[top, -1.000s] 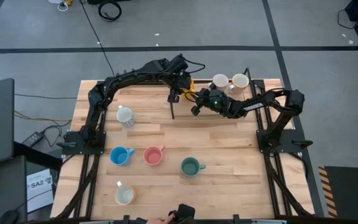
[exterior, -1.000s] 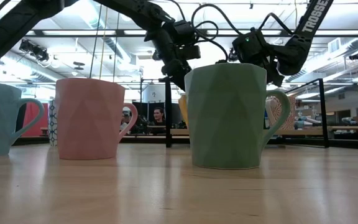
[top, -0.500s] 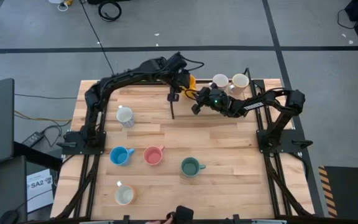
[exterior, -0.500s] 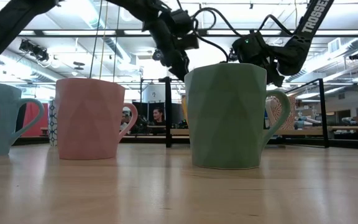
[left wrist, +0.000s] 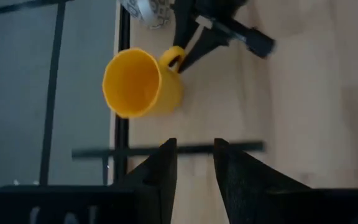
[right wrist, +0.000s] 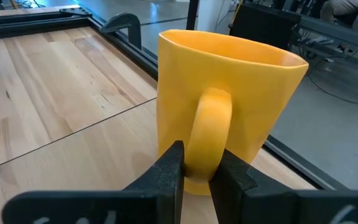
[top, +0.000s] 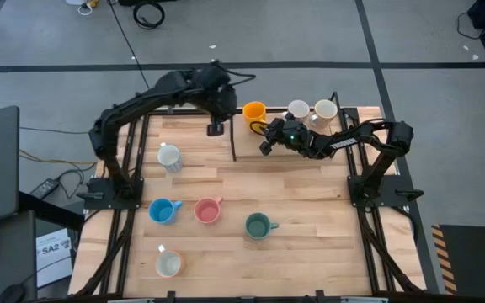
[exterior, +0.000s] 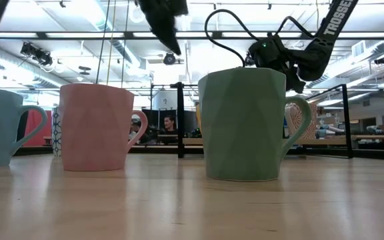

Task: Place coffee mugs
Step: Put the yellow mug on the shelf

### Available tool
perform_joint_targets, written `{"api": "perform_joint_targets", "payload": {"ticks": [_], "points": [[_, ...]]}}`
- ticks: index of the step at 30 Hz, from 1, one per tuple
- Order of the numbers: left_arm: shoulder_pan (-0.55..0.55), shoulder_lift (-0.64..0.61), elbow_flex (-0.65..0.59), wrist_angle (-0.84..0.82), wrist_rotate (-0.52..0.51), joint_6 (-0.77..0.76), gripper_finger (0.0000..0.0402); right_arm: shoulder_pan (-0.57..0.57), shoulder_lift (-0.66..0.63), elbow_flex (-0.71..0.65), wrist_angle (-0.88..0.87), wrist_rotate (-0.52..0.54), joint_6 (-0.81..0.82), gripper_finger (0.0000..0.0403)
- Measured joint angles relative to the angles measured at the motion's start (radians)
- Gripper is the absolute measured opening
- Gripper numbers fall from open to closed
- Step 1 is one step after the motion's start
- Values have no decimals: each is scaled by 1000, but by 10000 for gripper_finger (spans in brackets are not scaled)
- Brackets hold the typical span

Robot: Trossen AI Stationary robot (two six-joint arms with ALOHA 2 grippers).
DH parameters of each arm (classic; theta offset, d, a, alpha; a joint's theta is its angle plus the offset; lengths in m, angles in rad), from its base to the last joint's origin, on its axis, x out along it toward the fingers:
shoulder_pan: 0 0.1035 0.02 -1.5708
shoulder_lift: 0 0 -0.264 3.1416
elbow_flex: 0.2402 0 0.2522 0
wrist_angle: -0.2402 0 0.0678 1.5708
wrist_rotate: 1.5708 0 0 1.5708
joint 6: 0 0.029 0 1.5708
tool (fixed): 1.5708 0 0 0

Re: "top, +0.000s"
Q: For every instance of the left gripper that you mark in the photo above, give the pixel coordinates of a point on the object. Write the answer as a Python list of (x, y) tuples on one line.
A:
[(221, 105)]

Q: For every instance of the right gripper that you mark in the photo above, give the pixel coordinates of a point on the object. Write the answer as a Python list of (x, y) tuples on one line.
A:
[(293, 136)]

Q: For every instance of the yellow mug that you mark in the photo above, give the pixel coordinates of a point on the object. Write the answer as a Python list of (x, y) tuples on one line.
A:
[(254, 110)]

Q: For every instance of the white mug grey diamond pattern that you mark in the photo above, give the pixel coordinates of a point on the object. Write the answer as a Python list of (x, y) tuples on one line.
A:
[(298, 109)]

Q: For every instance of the white mug blue lattice pattern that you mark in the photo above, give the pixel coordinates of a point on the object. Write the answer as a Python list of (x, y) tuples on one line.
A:
[(169, 156)]

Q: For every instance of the white mug coral pattern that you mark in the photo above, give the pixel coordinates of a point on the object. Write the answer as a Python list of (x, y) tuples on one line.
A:
[(326, 109)]

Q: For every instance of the green mug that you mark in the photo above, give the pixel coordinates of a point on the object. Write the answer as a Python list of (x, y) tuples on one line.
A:
[(257, 227)]

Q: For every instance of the pink mug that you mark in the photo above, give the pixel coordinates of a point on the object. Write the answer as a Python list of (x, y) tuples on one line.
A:
[(207, 210)]

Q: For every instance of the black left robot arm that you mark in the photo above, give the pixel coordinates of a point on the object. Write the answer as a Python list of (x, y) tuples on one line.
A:
[(141, 101)]

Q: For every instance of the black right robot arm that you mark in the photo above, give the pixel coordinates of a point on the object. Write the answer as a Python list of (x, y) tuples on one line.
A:
[(352, 141)]

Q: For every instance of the black power adapter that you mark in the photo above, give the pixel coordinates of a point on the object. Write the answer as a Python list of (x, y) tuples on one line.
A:
[(44, 188)]

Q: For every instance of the white printed paper sheet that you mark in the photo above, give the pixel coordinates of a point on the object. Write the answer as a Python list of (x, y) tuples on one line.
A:
[(53, 261)]

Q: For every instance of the black hazard striped mat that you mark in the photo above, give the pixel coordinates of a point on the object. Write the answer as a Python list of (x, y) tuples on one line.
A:
[(474, 258)]

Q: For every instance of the dark side desk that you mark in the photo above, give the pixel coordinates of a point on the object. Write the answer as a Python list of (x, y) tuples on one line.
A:
[(11, 252)]

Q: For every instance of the black computer mouse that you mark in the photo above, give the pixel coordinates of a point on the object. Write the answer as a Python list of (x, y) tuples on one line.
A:
[(11, 293)]

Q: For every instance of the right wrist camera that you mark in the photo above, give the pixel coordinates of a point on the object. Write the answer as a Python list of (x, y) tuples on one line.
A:
[(271, 127)]

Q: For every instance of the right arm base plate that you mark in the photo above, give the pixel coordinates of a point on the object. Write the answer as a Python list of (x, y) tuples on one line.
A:
[(394, 193)]

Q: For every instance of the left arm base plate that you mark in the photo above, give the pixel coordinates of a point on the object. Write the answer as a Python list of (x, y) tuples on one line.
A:
[(99, 202)]

